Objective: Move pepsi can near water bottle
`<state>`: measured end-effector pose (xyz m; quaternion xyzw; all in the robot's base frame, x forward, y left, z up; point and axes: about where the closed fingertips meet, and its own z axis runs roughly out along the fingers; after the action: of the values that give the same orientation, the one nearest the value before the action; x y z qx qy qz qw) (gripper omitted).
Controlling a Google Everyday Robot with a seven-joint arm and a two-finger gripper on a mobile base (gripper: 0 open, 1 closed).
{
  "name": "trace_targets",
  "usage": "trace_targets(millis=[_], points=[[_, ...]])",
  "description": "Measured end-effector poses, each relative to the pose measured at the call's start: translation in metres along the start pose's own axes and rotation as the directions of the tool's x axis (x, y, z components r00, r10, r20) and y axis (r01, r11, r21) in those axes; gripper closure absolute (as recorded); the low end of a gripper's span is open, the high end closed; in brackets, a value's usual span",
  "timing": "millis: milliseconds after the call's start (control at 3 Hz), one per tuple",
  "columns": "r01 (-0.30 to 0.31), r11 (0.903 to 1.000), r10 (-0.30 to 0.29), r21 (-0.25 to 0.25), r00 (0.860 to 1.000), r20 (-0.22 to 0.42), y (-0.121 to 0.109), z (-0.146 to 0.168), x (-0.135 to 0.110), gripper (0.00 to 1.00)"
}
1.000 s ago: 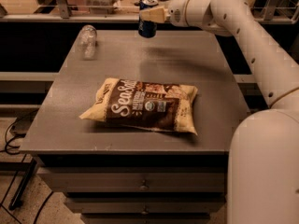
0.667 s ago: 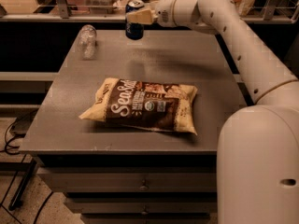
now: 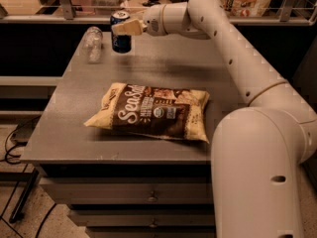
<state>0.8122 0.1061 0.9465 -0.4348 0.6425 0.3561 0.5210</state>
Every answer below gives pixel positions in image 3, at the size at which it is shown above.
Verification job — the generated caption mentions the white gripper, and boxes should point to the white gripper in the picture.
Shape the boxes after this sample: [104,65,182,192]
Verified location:
[112,5,165,36]

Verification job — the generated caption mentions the blue pepsi can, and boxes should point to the blue pepsi can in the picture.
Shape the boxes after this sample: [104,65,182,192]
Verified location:
[110,10,132,54]

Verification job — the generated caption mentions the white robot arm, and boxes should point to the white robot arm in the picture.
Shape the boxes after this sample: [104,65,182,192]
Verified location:
[112,0,317,238]

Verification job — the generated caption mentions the clear plastic water bottle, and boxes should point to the clear plastic water bottle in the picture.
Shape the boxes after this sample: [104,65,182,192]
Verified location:
[82,27,103,63]

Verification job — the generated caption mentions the brown yellow chip bag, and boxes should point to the brown yellow chip bag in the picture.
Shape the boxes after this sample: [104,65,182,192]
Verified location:
[84,82,209,142]

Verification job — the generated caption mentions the metal railing with posts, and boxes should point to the metal railing with posts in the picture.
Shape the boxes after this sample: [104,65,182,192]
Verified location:
[0,0,317,26]

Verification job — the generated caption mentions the grey drawer cabinet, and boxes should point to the grey drawer cabinet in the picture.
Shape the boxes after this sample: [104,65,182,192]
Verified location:
[23,35,242,238]

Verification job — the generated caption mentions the top drawer knob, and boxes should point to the top drawer knob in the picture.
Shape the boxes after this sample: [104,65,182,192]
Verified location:
[148,190,159,202]

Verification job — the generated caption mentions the drawer knob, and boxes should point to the drawer knob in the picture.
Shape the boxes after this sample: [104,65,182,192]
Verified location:
[148,190,159,202]
[149,218,158,228]

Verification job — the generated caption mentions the black metal stand leg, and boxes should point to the black metal stand leg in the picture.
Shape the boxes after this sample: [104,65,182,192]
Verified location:
[9,169,39,223]

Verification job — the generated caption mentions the black cables on left floor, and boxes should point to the black cables on left floor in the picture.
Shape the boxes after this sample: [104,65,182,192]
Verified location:
[0,116,58,238]

